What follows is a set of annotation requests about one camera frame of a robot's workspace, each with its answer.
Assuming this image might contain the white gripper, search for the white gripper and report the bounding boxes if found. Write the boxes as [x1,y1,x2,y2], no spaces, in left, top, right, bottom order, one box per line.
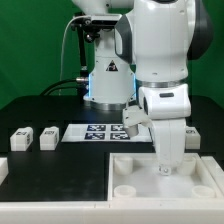
[138,84,191,176]

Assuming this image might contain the white square tabletop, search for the white square tabletop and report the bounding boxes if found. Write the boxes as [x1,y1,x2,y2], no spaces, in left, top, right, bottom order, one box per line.
[107,153,224,201]

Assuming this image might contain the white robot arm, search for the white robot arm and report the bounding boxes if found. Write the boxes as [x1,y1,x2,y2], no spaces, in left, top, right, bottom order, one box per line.
[71,0,213,175]

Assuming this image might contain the white front fence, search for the white front fence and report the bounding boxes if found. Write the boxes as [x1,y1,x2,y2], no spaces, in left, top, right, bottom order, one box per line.
[0,199,224,224]

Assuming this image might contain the white right fence piece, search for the white right fence piece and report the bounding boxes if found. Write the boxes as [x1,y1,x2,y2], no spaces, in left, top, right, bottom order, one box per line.
[202,156,224,194]

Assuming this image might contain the white fence piece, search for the white fence piece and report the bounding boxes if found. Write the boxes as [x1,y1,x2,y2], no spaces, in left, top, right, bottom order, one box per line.
[0,158,9,185]
[202,156,224,194]

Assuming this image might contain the white sheet with tags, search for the white sheet with tags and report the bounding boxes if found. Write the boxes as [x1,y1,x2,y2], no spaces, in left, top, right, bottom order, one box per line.
[62,124,151,142]

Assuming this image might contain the white left fence piece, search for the white left fence piece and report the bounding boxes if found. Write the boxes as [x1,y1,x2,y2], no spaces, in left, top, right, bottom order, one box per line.
[0,158,9,185]

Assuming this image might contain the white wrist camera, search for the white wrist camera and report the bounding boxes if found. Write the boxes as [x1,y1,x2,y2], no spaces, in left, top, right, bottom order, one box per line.
[122,105,152,138]

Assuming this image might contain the black cables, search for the black cables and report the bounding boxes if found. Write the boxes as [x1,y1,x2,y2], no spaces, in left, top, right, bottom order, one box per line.
[39,76,90,97]

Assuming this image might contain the black camera on stand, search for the black camera on stand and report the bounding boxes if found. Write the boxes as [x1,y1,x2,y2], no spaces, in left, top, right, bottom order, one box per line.
[71,14,121,43]

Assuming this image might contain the white cable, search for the white cable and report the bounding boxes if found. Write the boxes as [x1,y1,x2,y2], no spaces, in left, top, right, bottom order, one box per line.
[58,16,84,97]

